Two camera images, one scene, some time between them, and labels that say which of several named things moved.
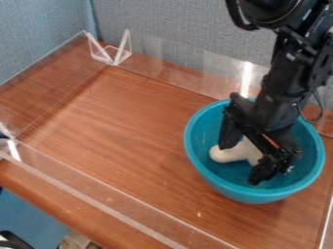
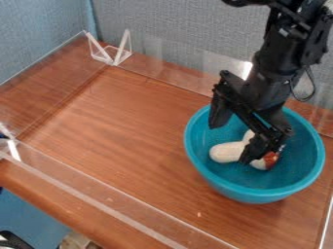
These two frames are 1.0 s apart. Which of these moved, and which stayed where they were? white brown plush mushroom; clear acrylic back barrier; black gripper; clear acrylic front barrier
Moved: black gripper
Stayed: white brown plush mushroom; clear acrylic front barrier; clear acrylic back barrier
